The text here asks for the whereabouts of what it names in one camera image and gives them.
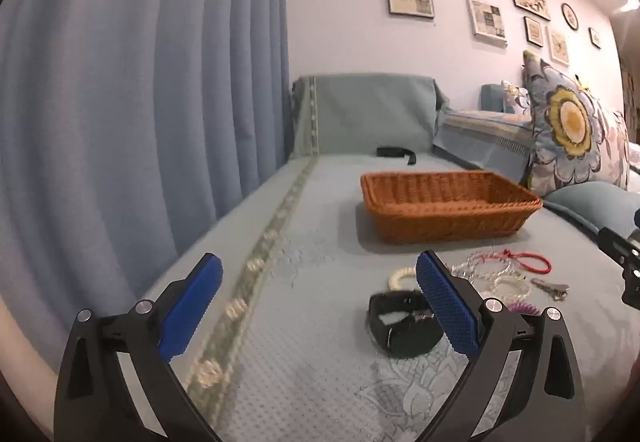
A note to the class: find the white butterfly picture frame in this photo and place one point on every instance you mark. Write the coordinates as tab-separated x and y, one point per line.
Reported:
557	45

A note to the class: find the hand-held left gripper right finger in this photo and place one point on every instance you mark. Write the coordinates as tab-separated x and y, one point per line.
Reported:
445	302

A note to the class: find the pale floral pillow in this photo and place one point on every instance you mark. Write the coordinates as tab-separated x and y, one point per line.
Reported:
624	146

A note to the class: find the silver keys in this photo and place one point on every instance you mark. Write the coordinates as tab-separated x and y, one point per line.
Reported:
550	288

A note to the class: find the brown wicker basket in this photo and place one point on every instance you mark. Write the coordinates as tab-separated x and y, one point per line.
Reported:
440	217

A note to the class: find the small dark picture frame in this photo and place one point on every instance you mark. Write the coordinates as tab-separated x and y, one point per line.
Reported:
534	31

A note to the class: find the teal square cushion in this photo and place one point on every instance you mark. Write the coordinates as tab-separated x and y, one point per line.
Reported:
492	96

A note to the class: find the small floral pillow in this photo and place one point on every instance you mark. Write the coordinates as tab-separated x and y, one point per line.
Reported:
515	96

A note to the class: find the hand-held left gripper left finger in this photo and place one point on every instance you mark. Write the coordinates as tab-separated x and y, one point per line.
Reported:
192	307

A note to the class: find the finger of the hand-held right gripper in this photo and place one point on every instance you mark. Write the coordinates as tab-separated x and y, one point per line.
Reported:
617	244

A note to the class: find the white patchwork picture frame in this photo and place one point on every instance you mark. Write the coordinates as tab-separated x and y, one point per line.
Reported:
486	20

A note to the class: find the blue curtain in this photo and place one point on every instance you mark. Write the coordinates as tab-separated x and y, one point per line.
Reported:
125	96

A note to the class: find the large floral pillow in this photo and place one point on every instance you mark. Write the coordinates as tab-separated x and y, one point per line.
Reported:
570	121

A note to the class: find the blue bolster cushion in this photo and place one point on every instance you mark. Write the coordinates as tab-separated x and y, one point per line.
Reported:
590	207

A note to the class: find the tiny dark picture frame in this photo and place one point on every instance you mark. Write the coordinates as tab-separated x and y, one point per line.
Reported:
594	37

